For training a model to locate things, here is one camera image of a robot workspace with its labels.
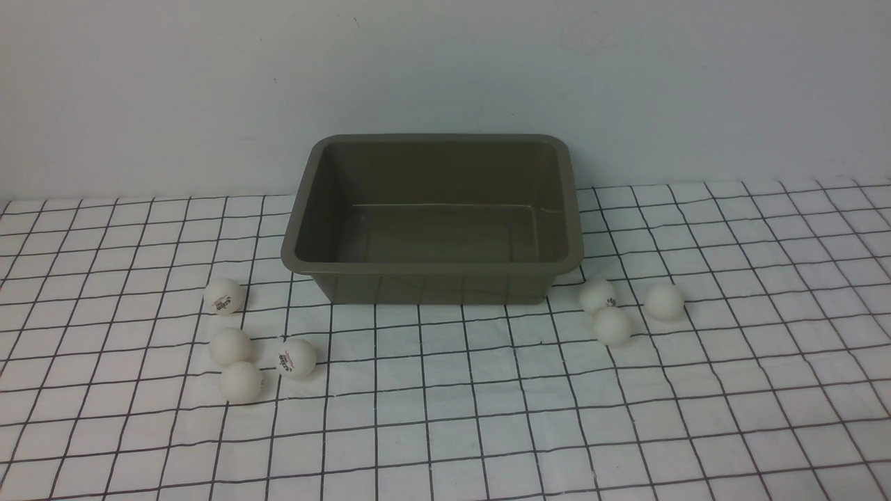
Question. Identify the plain white ball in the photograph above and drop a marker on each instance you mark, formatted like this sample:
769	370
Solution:
240	383
230	345
664	302
612	327

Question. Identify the white ball with red logo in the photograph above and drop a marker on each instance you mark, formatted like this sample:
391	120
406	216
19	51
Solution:
296	359

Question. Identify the olive green plastic bin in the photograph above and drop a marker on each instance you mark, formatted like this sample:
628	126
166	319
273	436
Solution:
435	219

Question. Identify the white black grid tablecloth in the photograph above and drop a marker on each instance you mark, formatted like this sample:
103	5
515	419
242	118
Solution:
773	385

